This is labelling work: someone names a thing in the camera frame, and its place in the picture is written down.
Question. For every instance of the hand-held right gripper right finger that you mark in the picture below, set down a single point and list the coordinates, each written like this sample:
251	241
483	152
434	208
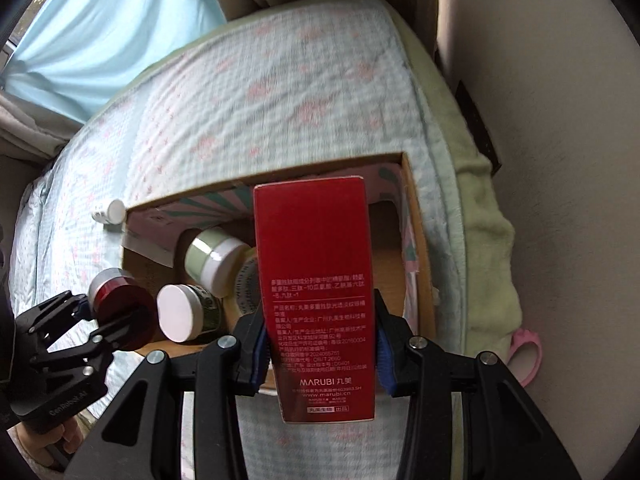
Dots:
385	360

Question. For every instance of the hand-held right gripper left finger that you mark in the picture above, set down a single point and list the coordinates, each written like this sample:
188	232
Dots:
257	355

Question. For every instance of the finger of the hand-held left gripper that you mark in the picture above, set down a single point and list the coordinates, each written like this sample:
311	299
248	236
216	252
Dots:
102	342
55	310

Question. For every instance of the red jar silver lid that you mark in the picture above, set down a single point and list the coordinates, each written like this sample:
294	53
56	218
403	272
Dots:
117	297

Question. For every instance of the yellow tape roll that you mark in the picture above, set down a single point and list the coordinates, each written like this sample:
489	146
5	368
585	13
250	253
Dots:
246	285

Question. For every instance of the dark green jar white lid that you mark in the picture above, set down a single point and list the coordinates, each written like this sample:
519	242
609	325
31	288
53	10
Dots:
187	312

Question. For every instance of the patterned cardboard box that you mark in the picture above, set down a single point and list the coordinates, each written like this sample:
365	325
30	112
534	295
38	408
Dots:
415	270

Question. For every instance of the red carton box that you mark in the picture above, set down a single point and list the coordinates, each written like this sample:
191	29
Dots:
315	270

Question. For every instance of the light green small jar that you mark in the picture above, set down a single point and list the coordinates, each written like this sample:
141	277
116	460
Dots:
215	260

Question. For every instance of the white printed bottle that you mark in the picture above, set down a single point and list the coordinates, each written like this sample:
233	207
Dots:
111	211

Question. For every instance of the person's left hand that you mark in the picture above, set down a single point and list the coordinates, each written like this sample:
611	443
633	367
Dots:
42	442

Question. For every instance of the pink plastic object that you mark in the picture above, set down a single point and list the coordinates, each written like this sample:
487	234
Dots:
530	347

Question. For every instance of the light blue hanging cloth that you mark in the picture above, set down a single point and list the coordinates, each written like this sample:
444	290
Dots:
110	25

